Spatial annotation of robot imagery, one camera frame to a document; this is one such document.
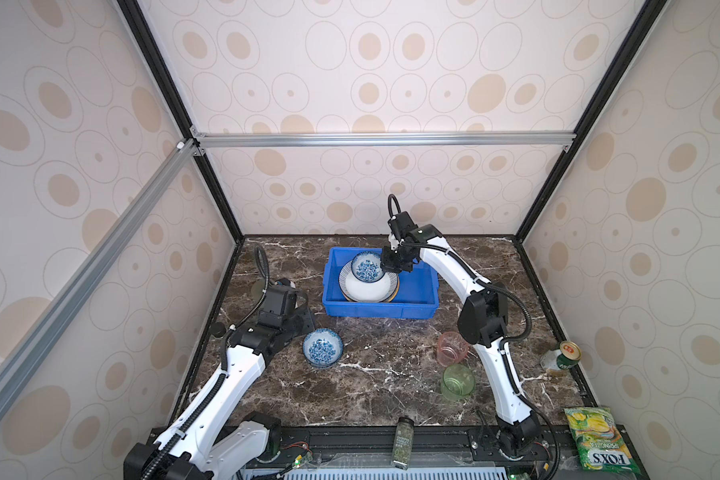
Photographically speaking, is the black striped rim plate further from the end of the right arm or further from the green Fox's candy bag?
the green Fox's candy bag

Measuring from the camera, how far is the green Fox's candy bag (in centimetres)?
71

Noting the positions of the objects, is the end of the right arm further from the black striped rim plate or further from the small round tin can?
the small round tin can

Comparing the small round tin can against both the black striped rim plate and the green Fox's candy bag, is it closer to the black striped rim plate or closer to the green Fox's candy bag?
the green Fox's candy bag
